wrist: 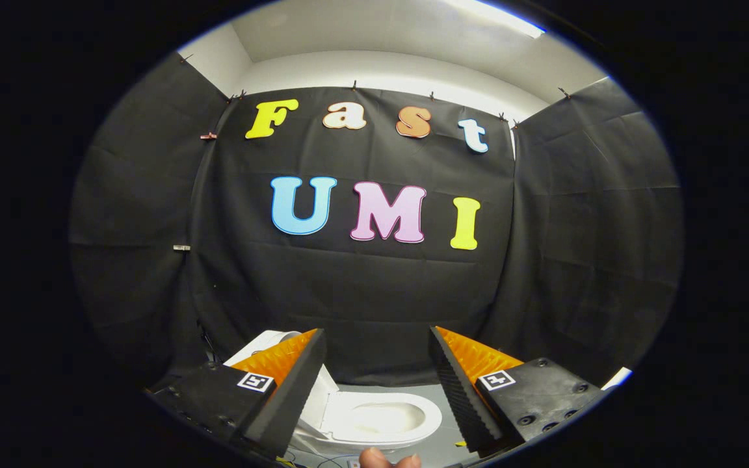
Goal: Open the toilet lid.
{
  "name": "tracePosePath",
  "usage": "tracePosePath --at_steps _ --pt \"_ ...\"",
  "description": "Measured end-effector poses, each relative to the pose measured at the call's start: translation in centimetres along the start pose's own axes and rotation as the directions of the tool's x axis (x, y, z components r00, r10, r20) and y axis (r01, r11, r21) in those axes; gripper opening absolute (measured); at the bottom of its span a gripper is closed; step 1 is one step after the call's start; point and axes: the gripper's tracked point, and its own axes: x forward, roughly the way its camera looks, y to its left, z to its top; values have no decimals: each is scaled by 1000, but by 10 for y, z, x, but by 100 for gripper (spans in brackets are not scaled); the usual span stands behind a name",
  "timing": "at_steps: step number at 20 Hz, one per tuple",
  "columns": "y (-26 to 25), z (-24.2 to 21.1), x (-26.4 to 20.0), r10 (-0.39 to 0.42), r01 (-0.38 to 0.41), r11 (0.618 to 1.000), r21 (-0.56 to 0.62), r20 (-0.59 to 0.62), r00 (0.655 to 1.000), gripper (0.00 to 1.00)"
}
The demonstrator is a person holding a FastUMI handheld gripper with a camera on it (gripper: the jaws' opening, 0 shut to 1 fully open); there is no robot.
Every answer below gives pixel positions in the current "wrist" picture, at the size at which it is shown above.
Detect row of black clips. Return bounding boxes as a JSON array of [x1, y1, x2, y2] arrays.
[[179, 53, 573, 127]]

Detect white toilet lid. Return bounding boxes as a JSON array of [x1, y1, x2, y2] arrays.
[[296, 363, 341, 437]]

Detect ceiling light panel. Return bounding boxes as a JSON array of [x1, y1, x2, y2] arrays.
[[443, 0, 546, 38]]

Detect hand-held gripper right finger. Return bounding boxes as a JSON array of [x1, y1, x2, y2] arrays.
[[428, 326, 609, 456]]

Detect black backdrop cloth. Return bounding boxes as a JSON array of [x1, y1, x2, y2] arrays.
[[68, 52, 686, 387]]

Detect white toilet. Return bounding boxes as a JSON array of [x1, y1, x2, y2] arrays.
[[224, 330, 443, 456]]

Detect white board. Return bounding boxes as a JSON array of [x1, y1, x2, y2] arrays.
[[602, 367, 633, 391]]

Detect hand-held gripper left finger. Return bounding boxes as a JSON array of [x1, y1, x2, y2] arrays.
[[147, 328, 326, 460]]

